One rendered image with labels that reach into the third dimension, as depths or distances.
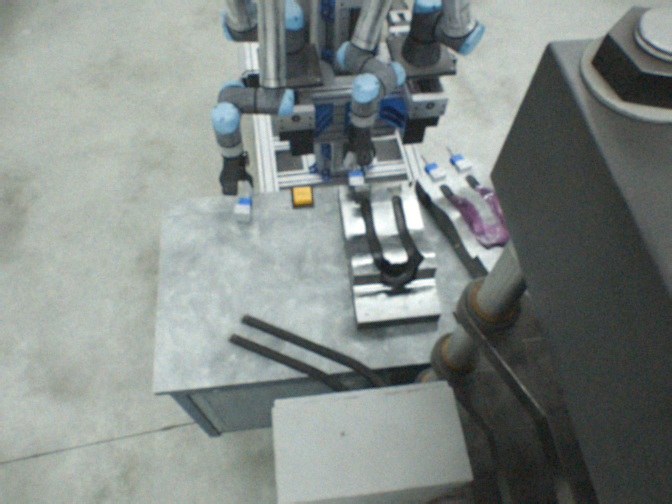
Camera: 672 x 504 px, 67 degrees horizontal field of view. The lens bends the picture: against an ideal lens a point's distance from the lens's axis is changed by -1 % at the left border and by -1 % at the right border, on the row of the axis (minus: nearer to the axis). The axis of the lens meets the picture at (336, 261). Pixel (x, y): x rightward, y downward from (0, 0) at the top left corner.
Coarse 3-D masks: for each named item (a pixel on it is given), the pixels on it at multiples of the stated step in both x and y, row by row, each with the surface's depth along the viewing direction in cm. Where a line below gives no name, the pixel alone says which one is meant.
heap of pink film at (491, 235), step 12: (480, 192) 178; (492, 192) 176; (456, 204) 174; (468, 204) 173; (492, 204) 173; (468, 216) 171; (480, 216) 172; (468, 228) 171; (480, 228) 169; (492, 228) 171; (504, 228) 170; (480, 240) 170; (492, 240) 169; (504, 240) 169
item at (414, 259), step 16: (368, 208) 175; (400, 208) 175; (368, 224) 172; (400, 224) 173; (368, 240) 168; (384, 256) 158; (416, 256) 162; (384, 272) 163; (400, 272) 161; (416, 272) 159
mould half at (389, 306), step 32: (352, 192) 177; (384, 192) 178; (352, 224) 171; (384, 224) 172; (416, 224) 172; (352, 256) 160; (352, 288) 164; (384, 288) 162; (416, 288) 163; (384, 320) 158; (416, 320) 161
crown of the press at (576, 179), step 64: (576, 64) 46; (640, 64) 40; (512, 128) 56; (576, 128) 44; (640, 128) 42; (512, 192) 58; (576, 192) 45; (640, 192) 39; (576, 256) 46; (640, 256) 37; (576, 320) 47; (640, 320) 38; (576, 384) 48; (640, 384) 39; (640, 448) 39
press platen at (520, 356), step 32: (480, 320) 84; (512, 320) 84; (512, 352) 82; (544, 352) 81; (512, 384) 81; (544, 384) 79; (544, 416) 77; (544, 448) 78; (576, 448) 74; (576, 480) 72
